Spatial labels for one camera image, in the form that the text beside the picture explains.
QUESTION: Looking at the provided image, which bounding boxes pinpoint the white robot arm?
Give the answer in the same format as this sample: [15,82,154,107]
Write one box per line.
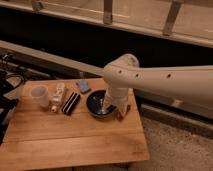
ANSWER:
[102,54,213,110]

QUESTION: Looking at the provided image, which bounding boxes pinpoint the dark blue bowl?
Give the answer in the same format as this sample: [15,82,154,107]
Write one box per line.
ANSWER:
[86,90,116,118]

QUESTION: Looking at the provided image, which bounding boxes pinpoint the white ceramic cup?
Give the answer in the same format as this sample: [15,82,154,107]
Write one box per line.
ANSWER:
[30,85,50,108]

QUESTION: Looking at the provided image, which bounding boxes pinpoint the white glue bottle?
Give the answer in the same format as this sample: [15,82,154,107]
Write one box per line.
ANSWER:
[51,83,66,113]

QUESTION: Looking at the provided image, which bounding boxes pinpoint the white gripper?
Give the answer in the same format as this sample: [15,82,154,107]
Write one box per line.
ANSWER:
[103,87,128,111]

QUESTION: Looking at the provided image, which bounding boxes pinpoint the black striped box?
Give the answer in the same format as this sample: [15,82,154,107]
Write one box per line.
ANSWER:
[62,92,81,115]

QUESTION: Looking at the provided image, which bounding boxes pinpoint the black cables and equipment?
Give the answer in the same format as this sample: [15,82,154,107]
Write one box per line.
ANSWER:
[0,53,26,144]

